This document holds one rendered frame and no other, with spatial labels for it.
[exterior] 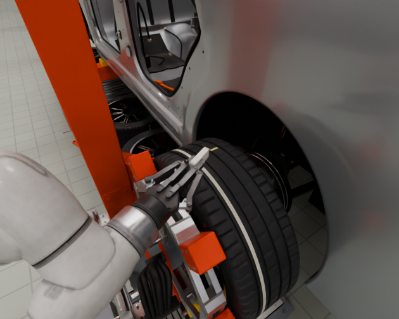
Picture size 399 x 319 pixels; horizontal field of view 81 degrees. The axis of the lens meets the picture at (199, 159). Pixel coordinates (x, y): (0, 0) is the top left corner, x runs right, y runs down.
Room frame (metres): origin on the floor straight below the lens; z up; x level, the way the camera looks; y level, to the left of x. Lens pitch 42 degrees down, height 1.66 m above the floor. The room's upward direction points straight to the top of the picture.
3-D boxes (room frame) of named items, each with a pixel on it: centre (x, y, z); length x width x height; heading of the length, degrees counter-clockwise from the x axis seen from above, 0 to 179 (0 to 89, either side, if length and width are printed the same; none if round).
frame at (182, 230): (0.43, 0.10, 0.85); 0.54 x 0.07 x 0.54; 32
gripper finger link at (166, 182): (0.37, 0.06, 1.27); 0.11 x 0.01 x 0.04; 149
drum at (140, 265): (0.39, 0.16, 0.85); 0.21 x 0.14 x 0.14; 122
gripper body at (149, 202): (0.31, 0.09, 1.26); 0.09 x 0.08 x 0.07; 147
